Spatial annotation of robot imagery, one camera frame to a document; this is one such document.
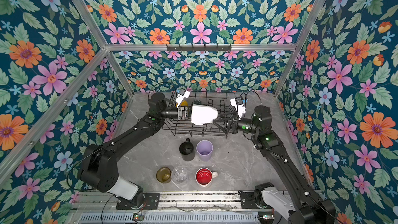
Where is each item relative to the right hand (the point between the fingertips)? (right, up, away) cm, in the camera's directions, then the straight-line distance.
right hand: (218, 118), depth 66 cm
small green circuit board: (-37, -46, +5) cm, 59 cm away
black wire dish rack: (+3, +9, +41) cm, 42 cm away
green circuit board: (+22, -46, +5) cm, 51 cm away
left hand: (-8, +3, +1) cm, 9 cm away
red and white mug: (-7, -32, +15) cm, 36 cm away
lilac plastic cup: (-7, -18, +19) cm, 27 cm away
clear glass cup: (-20, -32, +16) cm, 41 cm away
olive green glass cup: (-29, -32, +16) cm, 45 cm away
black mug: (-17, -20, +23) cm, 35 cm away
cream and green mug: (-12, +8, +32) cm, 35 cm away
